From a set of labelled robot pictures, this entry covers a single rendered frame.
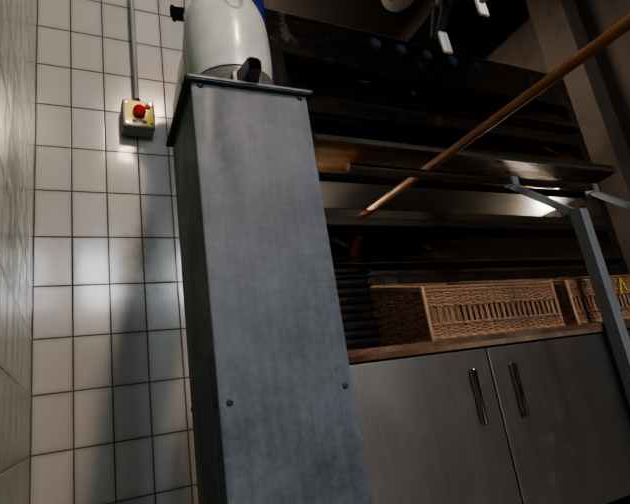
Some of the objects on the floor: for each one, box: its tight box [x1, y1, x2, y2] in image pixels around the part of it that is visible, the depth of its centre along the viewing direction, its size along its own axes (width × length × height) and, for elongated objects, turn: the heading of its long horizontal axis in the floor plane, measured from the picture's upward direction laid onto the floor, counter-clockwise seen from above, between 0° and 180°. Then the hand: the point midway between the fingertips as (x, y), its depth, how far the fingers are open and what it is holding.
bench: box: [347, 317, 630, 504], centre depth 173 cm, size 56×242×58 cm, turn 89°
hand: (464, 31), depth 126 cm, fingers open, 13 cm apart
